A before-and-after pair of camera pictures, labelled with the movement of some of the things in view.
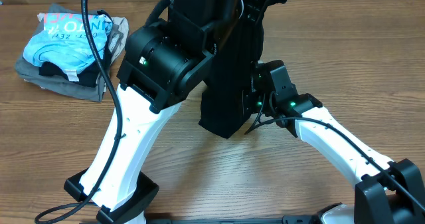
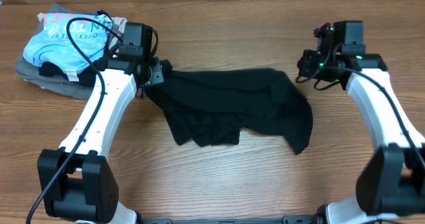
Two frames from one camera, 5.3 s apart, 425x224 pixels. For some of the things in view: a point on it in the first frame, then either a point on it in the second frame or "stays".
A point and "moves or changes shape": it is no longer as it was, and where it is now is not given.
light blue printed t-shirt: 64,41 stays
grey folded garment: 31,74 stays
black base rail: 287,220 stays
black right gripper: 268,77 -> 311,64
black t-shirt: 238,38 moves or changes shape
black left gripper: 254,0 -> 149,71
